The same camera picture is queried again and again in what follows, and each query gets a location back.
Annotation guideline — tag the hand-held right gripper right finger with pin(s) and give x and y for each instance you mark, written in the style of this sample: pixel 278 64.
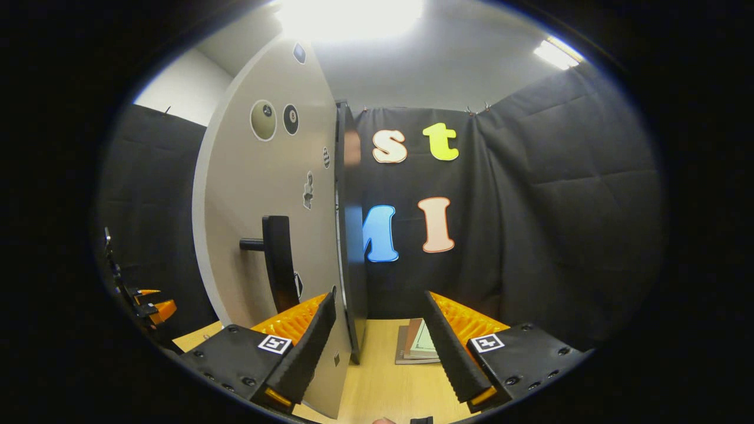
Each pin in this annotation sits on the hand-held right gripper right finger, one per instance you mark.
pixel 450 353

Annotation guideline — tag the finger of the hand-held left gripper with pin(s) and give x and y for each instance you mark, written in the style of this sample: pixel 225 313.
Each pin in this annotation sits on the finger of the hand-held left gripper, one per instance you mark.
pixel 148 292
pixel 162 311

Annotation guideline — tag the grey cover book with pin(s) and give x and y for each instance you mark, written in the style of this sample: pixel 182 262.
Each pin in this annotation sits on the grey cover book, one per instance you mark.
pixel 400 347

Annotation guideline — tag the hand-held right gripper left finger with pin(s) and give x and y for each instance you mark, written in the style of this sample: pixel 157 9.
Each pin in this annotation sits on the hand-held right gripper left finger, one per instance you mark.
pixel 306 353

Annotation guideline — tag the large ceiling light panel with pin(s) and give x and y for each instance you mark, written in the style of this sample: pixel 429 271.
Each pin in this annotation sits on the large ceiling light panel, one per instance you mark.
pixel 350 17

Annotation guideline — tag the brown cover book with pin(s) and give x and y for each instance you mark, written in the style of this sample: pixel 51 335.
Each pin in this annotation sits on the brown cover book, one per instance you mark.
pixel 412 338

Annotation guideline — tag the grey cabinet door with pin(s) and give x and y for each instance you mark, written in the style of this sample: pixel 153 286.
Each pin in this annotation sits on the grey cabinet door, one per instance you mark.
pixel 247 194

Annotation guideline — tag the narrow ceiling light panel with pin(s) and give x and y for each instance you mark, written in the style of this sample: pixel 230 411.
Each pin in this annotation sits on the narrow ceiling light panel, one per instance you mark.
pixel 558 54

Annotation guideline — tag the black backdrop cloth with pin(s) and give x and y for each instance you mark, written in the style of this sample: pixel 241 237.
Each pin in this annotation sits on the black backdrop cloth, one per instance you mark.
pixel 559 235

